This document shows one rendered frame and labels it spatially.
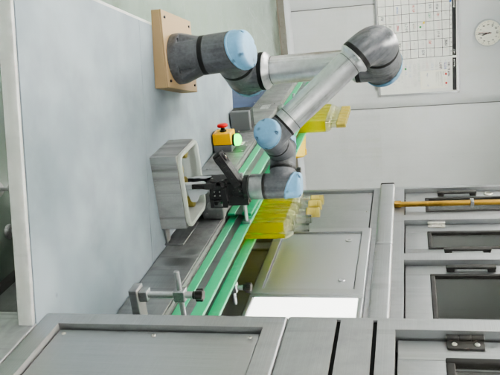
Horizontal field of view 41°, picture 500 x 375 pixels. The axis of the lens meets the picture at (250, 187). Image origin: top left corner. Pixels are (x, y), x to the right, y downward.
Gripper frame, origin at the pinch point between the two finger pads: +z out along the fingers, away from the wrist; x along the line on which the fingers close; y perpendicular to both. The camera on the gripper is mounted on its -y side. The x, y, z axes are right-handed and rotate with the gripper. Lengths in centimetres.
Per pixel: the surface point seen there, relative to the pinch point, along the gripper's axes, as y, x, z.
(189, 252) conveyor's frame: 17.1, -13.0, -3.6
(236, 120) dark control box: -1, 78, 2
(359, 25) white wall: 14, 609, -12
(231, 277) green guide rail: 26.2, -10.7, -14.5
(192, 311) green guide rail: 20.0, -41.6, -12.9
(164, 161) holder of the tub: -9.2, -9.6, 1.3
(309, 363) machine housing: 3, -88, -49
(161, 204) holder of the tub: 3.8, -9.1, 4.2
